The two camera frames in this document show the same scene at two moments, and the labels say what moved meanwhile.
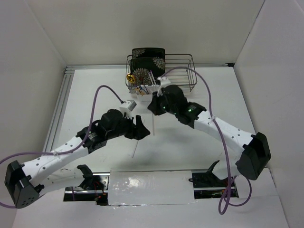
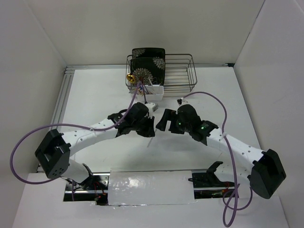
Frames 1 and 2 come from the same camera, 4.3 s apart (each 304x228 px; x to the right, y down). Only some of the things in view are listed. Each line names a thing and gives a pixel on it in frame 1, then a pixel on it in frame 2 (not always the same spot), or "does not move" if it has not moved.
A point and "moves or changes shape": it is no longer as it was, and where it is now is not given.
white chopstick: x=150 y=78 moves or changes shape
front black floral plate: x=140 y=67 does not move
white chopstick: x=135 y=148 → x=149 y=142
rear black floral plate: x=149 y=52 does not move
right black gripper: x=154 y=106 → x=170 y=115
